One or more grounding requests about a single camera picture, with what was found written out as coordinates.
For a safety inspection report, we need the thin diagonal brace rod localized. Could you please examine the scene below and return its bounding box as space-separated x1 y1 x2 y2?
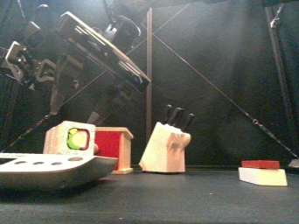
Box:
0 3 192 153
151 34 299 159

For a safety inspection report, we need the red wooden open box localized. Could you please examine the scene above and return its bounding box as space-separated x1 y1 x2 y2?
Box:
92 126 136 175

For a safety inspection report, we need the red topped white nigiri sushi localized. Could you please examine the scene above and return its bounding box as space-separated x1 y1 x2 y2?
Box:
237 159 290 187

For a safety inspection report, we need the wooden knife block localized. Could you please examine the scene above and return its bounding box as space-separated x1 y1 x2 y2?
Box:
137 121 192 174

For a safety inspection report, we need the dark side frame post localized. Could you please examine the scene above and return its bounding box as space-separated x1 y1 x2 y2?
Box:
264 5 295 144

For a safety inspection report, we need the white sushi roll green centre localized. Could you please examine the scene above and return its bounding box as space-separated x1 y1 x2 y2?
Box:
41 120 97 158

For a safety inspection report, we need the black handled toy knife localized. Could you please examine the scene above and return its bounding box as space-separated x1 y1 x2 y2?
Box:
168 107 185 128
180 112 195 133
161 103 173 125

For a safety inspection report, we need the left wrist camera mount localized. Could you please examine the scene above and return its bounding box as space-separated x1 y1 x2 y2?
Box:
0 40 57 90

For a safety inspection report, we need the vertical metal frame pole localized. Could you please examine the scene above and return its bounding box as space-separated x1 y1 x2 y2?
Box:
144 7 155 143

